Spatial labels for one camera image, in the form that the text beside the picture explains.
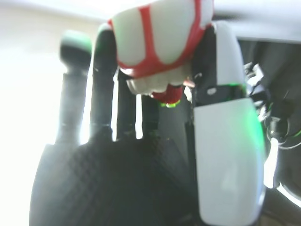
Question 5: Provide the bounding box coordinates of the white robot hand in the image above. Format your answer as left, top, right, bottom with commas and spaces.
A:
28, 21, 268, 226

